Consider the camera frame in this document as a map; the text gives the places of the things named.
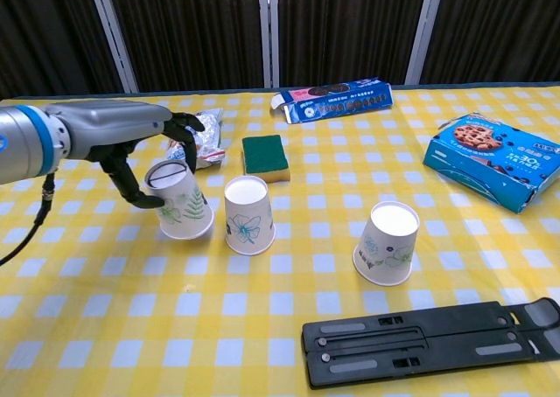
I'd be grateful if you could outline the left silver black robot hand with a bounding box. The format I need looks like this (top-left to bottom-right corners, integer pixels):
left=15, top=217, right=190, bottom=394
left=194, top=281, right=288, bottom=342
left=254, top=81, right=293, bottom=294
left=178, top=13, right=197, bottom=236
left=45, top=99, right=207, bottom=210

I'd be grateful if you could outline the paper cup green fern print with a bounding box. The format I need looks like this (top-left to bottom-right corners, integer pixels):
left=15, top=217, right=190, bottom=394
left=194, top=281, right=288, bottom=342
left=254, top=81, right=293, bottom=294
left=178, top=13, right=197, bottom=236
left=143, top=159, right=215, bottom=240

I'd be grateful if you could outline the paper cup blue flower print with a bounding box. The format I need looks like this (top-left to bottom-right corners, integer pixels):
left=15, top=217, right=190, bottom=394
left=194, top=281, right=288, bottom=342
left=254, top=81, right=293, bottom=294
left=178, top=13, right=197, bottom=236
left=223, top=175, right=277, bottom=256

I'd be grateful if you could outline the paper cup green flower print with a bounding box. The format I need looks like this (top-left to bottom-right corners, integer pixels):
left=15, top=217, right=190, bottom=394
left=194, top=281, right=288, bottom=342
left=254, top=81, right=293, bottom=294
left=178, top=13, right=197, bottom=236
left=352, top=200, right=421, bottom=287

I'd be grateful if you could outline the silver white snack bag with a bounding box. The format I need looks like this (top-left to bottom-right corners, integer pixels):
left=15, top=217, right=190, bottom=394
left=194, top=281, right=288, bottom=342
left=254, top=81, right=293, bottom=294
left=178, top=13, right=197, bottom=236
left=165, top=107, right=227, bottom=171

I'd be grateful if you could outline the green yellow scrub sponge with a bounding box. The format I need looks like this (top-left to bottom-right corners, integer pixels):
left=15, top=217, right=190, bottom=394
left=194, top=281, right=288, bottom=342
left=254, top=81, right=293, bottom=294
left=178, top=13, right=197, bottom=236
left=241, top=134, right=292, bottom=186

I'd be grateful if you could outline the yellow white checkered tablecloth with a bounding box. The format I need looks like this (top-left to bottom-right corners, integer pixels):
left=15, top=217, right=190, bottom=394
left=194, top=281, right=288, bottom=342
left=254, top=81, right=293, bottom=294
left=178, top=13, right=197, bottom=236
left=0, top=81, right=560, bottom=397

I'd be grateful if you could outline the blue sandwich cookie box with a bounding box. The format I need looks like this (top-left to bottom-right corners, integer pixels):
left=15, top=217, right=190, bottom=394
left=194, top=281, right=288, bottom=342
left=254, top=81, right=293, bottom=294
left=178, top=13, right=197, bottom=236
left=269, top=77, right=395, bottom=125

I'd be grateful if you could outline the black folding laptop stand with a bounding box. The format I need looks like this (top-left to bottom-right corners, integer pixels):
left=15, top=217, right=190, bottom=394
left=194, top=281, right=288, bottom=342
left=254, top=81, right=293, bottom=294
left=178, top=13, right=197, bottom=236
left=301, top=296, right=560, bottom=389

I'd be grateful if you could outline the blue chocolate chip cookie box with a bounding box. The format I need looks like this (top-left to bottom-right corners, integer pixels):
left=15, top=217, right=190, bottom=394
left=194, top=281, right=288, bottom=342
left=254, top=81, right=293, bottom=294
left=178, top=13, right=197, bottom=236
left=422, top=111, right=560, bottom=215

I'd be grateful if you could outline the white partition frame post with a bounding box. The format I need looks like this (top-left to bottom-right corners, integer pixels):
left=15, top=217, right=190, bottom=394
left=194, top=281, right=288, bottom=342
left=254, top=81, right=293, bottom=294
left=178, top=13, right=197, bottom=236
left=86, top=0, right=140, bottom=94
left=258, top=0, right=281, bottom=88
left=404, top=0, right=447, bottom=86

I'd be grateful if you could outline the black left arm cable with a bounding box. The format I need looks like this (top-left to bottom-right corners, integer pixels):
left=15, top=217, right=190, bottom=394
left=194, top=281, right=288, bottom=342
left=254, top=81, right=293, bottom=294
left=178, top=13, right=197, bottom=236
left=0, top=172, right=57, bottom=267

